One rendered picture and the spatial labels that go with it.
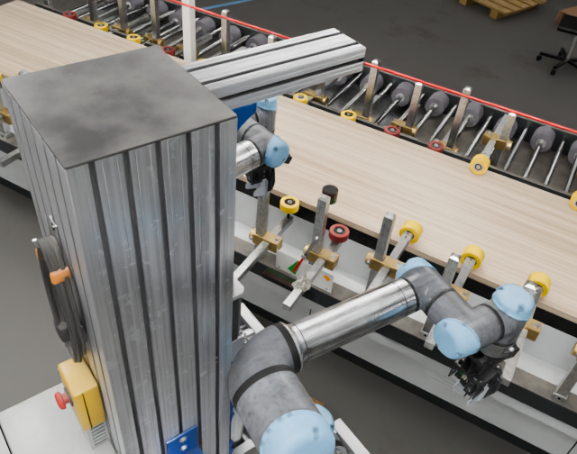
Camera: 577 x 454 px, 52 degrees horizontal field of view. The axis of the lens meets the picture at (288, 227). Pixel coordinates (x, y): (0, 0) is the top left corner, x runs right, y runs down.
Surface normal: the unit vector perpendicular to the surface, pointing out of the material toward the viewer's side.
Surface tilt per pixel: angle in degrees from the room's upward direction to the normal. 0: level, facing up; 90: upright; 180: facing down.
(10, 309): 0
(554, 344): 90
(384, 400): 0
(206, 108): 0
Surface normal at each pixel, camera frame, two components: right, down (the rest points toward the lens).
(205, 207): 0.59, 0.58
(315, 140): 0.08, -0.74
